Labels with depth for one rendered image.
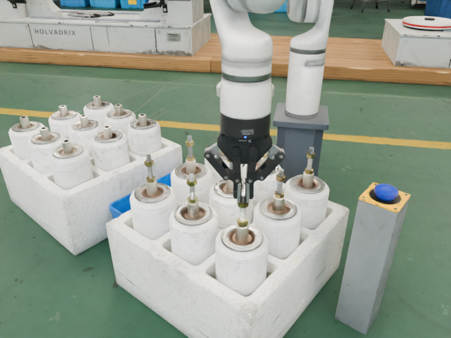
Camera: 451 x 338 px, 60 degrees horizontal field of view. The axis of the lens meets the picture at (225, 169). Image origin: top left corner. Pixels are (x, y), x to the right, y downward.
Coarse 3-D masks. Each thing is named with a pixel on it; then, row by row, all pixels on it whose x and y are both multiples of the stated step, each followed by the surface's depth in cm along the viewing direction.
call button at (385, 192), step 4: (380, 184) 71; (384, 184) 71; (388, 184) 71; (376, 188) 70; (380, 188) 69; (384, 188) 69; (388, 188) 69; (392, 188) 69; (396, 188) 70; (376, 192) 69; (380, 192) 69; (384, 192) 68; (388, 192) 68; (392, 192) 68; (396, 192) 68; (380, 196) 69; (384, 196) 68; (388, 196) 68; (392, 196) 68; (396, 196) 68; (384, 200) 69; (388, 200) 69; (392, 200) 69
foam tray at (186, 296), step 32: (128, 224) 87; (320, 224) 85; (128, 256) 84; (160, 256) 77; (320, 256) 84; (128, 288) 91; (160, 288) 80; (192, 288) 72; (224, 288) 69; (288, 288) 74; (320, 288) 92; (192, 320) 77; (224, 320) 69; (256, 320) 66; (288, 320) 80
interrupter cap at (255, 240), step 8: (248, 224) 73; (224, 232) 71; (232, 232) 71; (248, 232) 71; (256, 232) 71; (224, 240) 69; (232, 240) 69; (248, 240) 69; (256, 240) 69; (232, 248) 67; (240, 248) 67; (248, 248) 67; (256, 248) 67
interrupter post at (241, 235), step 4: (236, 224) 69; (236, 228) 68; (240, 228) 68; (244, 228) 68; (236, 232) 69; (240, 232) 68; (244, 232) 68; (236, 236) 69; (240, 236) 68; (244, 236) 69; (240, 240) 69; (244, 240) 69
